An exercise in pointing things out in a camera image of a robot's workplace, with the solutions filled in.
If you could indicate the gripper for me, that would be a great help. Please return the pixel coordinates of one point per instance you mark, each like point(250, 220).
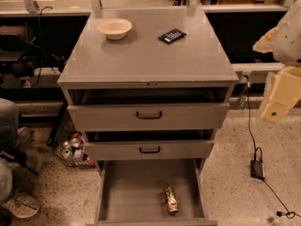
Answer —
point(289, 40)

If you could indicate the orange soda can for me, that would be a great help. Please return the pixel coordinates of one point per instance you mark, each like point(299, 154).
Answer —
point(172, 206)

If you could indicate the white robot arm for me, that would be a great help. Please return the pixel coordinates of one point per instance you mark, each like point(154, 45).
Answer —
point(284, 42)

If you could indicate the grey drawer cabinet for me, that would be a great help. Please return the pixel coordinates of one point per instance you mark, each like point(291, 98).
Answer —
point(141, 61)

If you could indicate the grey bottom drawer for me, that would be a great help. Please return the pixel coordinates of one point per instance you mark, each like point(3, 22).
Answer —
point(131, 194)

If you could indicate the grey drawer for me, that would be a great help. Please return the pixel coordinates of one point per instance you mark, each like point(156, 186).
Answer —
point(146, 109)
point(131, 194)
point(142, 145)

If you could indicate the grey middle drawer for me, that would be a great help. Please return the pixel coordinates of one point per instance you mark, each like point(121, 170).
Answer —
point(142, 145)

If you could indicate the grey top drawer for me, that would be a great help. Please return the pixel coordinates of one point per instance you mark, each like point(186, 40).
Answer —
point(146, 109)

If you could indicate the red soda can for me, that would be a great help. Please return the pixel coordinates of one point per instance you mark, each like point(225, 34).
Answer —
point(76, 140)

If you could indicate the silver soda can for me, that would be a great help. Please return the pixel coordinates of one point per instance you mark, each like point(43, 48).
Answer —
point(66, 154)

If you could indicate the black floor power box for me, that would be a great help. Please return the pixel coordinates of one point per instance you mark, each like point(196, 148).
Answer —
point(257, 169)

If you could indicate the black snack packet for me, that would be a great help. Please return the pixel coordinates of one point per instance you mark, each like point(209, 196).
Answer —
point(172, 35)

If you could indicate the white bowl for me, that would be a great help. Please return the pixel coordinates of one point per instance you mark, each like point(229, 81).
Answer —
point(114, 29)

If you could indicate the person leg in jeans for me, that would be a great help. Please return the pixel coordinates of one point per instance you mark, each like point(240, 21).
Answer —
point(9, 115)

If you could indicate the white sneaker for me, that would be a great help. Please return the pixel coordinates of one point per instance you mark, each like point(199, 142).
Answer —
point(22, 205)

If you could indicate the black top drawer handle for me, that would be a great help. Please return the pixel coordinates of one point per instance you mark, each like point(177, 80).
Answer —
point(149, 116)

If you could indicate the black drawer handle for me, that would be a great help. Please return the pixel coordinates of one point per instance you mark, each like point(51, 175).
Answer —
point(149, 150)
point(149, 116)

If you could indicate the black middle drawer handle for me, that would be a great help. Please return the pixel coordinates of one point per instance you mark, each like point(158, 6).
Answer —
point(149, 150)

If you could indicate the wire basket of cans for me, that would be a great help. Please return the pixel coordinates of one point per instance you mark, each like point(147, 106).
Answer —
point(79, 158)

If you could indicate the black camera equipment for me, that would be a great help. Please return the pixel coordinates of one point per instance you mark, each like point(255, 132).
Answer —
point(21, 57)

